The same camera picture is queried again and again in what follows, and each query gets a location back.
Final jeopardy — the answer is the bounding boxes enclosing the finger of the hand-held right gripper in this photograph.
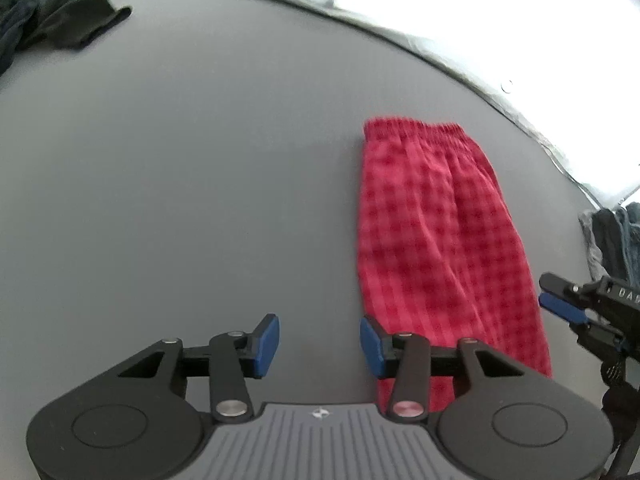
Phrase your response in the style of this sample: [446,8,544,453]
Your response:
[538,272,587,304]
[538,292,592,326]

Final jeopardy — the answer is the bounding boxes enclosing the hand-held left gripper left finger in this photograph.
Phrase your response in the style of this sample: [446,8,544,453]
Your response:
[106,312,281,422]

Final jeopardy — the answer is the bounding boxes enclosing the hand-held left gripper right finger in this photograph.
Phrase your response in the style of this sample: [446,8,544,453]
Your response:
[359,315,540,420]

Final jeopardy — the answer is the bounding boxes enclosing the red checked pants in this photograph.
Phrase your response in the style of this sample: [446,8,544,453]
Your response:
[355,117,554,412]

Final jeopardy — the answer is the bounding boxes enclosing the grey folded cloth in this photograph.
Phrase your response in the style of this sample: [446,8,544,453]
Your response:
[578,209,608,282]

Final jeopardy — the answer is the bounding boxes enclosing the blue jeans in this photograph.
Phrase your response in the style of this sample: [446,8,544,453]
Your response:
[592,201,640,283]

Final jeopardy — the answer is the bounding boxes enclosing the white printed sheet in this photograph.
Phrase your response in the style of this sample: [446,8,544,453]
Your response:
[60,0,640,209]

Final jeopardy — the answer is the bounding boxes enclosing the black shirt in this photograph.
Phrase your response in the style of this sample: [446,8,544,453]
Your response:
[36,0,133,52]

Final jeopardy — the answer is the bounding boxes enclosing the large black garment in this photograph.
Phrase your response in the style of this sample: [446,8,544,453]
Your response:
[0,0,67,78]

